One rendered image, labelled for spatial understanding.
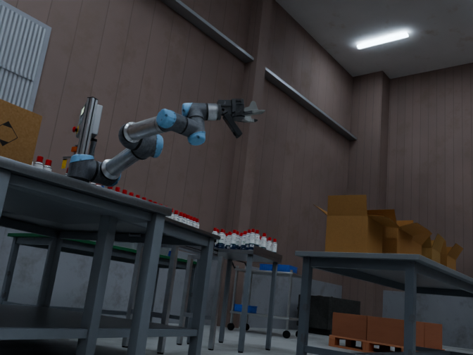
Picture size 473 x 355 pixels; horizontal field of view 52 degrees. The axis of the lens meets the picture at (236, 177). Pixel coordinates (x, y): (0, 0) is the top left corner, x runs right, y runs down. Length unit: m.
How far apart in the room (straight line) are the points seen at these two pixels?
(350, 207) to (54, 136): 4.26
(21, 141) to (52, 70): 4.39
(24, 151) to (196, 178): 5.95
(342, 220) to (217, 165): 5.50
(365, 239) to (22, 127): 2.03
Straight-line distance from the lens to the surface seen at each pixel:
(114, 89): 7.12
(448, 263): 4.74
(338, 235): 3.16
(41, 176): 2.01
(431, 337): 6.52
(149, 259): 2.36
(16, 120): 2.27
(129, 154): 2.44
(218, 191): 8.44
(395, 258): 2.93
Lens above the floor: 0.41
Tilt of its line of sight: 15 degrees up
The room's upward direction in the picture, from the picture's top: 6 degrees clockwise
